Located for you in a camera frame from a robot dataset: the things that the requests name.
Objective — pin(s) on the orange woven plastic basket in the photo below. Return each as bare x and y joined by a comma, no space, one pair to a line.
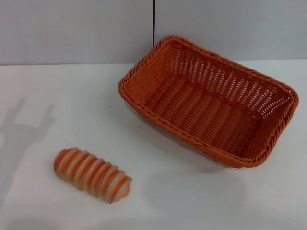
206,115

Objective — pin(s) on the orange white striped bread roll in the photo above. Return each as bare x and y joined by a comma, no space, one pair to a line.
91,171

